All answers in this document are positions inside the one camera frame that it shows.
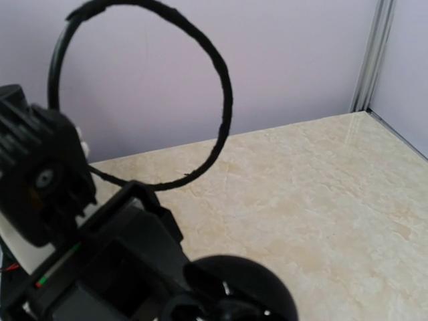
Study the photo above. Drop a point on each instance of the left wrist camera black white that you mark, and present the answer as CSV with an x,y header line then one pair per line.
x,y
46,185

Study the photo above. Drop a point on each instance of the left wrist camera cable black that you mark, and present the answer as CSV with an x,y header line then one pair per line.
x,y
91,9

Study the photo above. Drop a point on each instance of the left aluminium frame post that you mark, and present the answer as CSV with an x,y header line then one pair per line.
x,y
373,56

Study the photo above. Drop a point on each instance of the black round earbud case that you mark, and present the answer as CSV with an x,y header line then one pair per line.
x,y
226,287

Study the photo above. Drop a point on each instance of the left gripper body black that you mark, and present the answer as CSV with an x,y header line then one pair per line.
x,y
128,253

